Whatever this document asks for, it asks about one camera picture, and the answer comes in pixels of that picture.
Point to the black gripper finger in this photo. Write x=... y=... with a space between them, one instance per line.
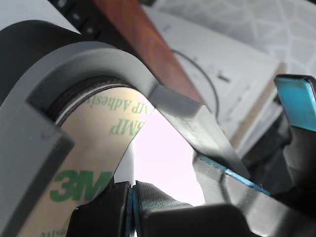
x=153 y=200
x=103 y=212

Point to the black holding gripper body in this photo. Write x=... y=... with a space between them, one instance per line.
x=269 y=153

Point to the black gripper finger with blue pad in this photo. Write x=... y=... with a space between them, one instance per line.
x=298 y=101
x=247 y=197

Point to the tan 3M tape liner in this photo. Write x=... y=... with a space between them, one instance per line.
x=81 y=148

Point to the tan wooden strip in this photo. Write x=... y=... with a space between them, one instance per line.
x=261 y=103

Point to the white framed display panel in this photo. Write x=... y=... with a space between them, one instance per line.
x=168 y=153

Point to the white board with markings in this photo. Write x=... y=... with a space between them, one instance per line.
x=234 y=56

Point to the white geometric patterned sheet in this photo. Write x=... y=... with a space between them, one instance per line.
x=271 y=24

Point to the gray printed fixture stand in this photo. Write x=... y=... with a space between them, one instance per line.
x=98 y=64

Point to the brown wooden strip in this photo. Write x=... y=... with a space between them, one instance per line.
x=138 y=37

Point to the black keyboard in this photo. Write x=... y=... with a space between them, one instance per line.
x=81 y=19

